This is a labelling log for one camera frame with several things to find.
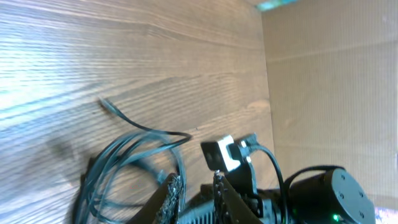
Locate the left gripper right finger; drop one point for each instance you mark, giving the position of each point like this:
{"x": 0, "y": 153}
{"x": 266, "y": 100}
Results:
{"x": 232, "y": 207}

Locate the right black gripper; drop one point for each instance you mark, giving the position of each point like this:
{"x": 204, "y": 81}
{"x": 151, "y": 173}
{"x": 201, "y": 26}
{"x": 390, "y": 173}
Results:
{"x": 201, "y": 207}

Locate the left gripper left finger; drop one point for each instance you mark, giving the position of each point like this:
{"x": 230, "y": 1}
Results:
{"x": 163, "y": 205}

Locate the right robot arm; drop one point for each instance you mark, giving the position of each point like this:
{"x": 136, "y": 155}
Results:
{"x": 317, "y": 194}

